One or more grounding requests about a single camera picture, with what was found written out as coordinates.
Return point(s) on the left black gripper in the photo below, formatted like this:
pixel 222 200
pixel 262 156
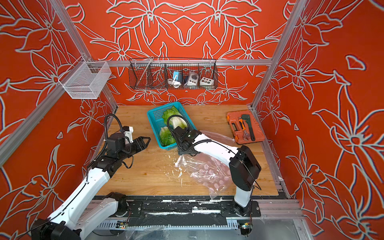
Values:
pixel 142 147

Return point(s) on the orange tool case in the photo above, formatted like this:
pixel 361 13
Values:
pixel 240 137

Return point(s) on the chinese cabbage small front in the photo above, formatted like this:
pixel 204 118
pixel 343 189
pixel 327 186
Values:
pixel 166 137

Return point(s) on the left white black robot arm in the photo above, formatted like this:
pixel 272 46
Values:
pixel 69 222

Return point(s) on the blue white charger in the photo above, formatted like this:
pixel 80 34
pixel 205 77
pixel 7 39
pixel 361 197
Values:
pixel 177 76

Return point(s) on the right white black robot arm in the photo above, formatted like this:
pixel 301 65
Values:
pixel 243 165

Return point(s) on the aluminium frame crossbar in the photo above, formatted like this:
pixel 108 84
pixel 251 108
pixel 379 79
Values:
pixel 219 63

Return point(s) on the white power strip cube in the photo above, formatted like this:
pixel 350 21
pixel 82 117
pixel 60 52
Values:
pixel 206 82

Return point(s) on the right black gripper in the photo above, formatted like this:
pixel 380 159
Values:
pixel 180 149

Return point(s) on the teal plastic basket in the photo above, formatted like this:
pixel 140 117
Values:
pixel 157 122

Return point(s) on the white adapter with sockets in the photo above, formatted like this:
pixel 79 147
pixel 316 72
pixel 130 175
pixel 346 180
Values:
pixel 193 79

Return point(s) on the clear zipper bag pink dots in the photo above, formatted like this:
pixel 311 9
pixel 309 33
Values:
pixel 210 167

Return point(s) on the black pipe wrench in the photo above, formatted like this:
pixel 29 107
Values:
pixel 247 118

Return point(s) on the chinese cabbage at basket back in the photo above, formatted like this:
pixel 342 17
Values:
pixel 170 112

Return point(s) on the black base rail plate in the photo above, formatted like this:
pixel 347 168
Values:
pixel 182 212

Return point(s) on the black wire wall basket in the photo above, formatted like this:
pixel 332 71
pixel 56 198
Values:
pixel 159 76

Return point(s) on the chinese cabbage long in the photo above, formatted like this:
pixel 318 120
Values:
pixel 175 122

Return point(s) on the orange handled pliers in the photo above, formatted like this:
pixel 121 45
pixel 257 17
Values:
pixel 242 125

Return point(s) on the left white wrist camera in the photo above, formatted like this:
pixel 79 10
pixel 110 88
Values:
pixel 128 132

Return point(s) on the clear plastic wall bin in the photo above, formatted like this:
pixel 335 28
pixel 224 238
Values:
pixel 86 81

